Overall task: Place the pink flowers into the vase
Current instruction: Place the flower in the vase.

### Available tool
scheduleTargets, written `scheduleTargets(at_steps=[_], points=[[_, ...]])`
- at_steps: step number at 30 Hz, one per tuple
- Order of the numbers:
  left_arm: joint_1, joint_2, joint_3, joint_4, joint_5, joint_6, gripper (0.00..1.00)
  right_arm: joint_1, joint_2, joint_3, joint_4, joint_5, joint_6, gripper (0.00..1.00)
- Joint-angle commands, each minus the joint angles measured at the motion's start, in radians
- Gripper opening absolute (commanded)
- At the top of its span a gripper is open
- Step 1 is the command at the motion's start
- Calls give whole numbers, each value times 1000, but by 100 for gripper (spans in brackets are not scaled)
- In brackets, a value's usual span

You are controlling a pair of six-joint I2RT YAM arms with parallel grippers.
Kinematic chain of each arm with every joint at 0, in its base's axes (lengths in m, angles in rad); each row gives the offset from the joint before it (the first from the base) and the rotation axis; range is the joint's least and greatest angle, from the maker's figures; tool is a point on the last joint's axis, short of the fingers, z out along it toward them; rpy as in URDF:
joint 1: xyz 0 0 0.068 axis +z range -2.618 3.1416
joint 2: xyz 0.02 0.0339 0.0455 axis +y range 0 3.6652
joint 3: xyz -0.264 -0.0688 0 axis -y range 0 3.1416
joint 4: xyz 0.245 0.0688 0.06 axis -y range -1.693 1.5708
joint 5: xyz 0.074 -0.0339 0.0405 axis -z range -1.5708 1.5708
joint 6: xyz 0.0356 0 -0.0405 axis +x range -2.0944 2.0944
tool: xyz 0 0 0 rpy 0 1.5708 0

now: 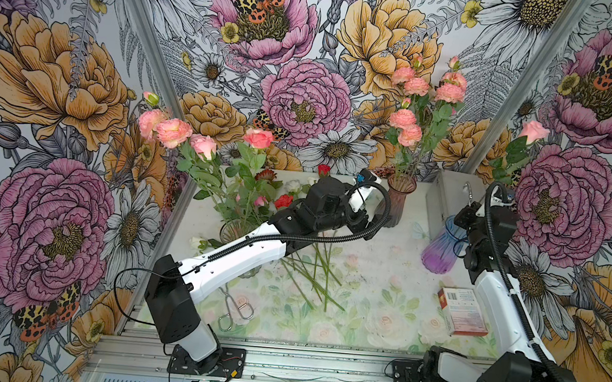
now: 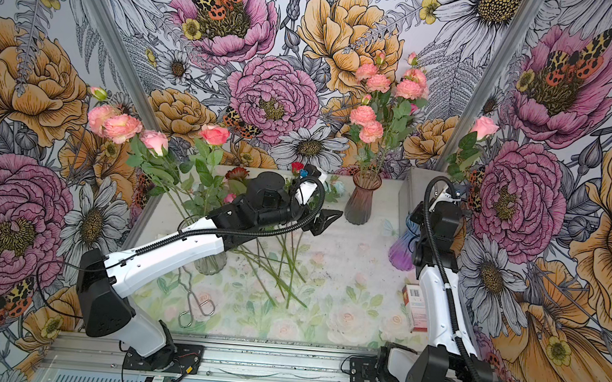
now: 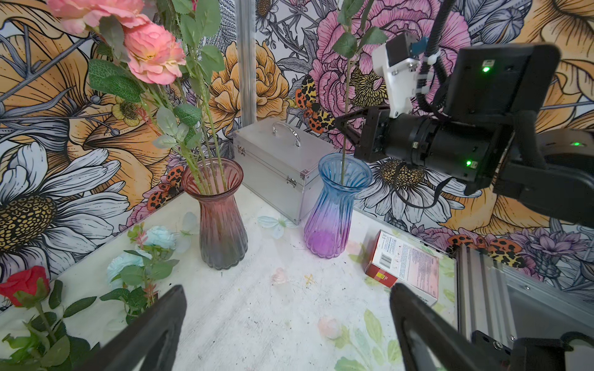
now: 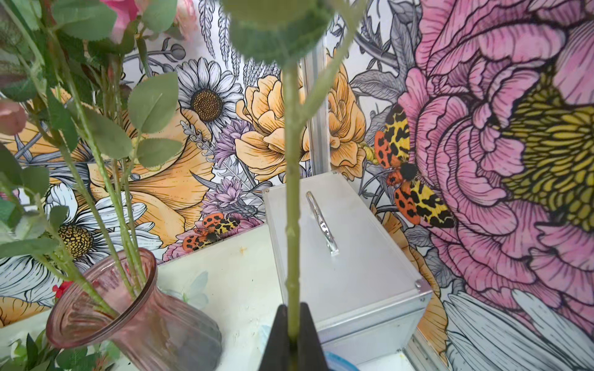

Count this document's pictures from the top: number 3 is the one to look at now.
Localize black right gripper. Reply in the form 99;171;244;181
336;43;561;195

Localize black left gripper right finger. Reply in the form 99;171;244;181
390;284;501;370

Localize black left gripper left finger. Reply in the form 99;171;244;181
79;284;187;371

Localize pink rose stem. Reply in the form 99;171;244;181
329;0;391;187
46;1;229;195

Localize blue purple glass vase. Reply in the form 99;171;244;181
304;153;373;259

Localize dark pink glass vase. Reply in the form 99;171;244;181
182;158;248;270

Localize red small box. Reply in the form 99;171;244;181
365;230;439;306

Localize pink flower stems on table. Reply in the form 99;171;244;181
1;225;183;370

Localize grey metal box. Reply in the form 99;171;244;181
233;118;336;224

